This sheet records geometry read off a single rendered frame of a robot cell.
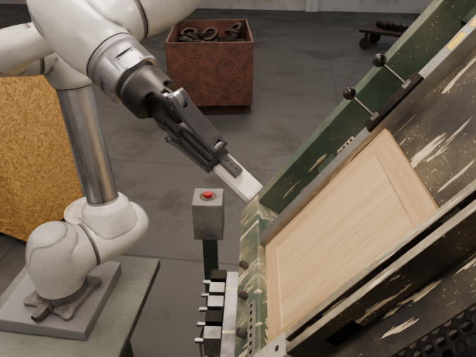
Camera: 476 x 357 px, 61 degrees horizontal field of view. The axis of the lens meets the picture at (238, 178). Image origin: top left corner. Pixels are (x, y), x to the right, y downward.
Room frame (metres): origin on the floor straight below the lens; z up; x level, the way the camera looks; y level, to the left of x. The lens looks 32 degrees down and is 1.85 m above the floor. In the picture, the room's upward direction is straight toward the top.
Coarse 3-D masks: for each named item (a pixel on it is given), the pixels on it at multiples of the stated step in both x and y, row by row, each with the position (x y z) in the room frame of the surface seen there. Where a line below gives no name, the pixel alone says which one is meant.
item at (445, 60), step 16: (464, 32) 1.07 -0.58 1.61; (464, 48) 1.05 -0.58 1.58; (432, 64) 1.07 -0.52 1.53; (448, 64) 1.05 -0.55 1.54; (432, 80) 1.05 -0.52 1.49; (416, 96) 1.05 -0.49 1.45; (400, 112) 1.05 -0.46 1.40; (384, 128) 1.05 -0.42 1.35; (352, 144) 1.08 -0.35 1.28; (336, 160) 1.08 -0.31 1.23; (320, 176) 1.09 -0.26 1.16; (304, 192) 1.09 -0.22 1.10; (288, 208) 1.09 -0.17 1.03; (272, 224) 1.10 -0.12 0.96
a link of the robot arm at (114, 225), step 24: (48, 72) 1.06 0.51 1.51; (72, 72) 1.06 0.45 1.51; (72, 96) 1.07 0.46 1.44; (72, 120) 1.06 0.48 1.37; (96, 120) 1.09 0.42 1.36; (72, 144) 1.06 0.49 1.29; (96, 144) 1.07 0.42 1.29; (96, 168) 1.05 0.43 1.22; (96, 192) 1.03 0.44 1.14; (96, 216) 1.00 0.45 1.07; (120, 216) 1.02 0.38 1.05; (144, 216) 1.10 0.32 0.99; (96, 240) 0.96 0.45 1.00; (120, 240) 1.00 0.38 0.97
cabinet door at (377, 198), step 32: (352, 160) 1.05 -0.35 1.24; (384, 160) 0.93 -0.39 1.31; (320, 192) 1.05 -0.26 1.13; (352, 192) 0.93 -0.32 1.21; (384, 192) 0.83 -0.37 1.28; (416, 192) 0.74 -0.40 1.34; (288, 224) 1.05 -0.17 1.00; (320, 224) 0.92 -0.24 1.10; (352, 224) 0.82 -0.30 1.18; (384, 224) 0.74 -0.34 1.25; (416, 224) 0.66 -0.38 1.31; (288, 256) 0.92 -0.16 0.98; (320, 256) 0.81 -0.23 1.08; (352, 256) 0.72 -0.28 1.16; (288, 288) 0.80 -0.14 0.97; (320, 288) 0.71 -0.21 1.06; (288, 320) 0.70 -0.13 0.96
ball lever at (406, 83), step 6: (378, 54) 1.13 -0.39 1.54; (378, 60) 1.11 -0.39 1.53; (384, 60) 1.11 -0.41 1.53; (378, 66) 1.12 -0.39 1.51; (384, 66) 1.12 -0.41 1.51; (390, 72) 1.10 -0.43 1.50; (396, 72) 1.10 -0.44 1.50; (402, 78) 1.09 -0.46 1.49; (402, 84) 1.08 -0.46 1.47; (408, 84) 1.07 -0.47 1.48
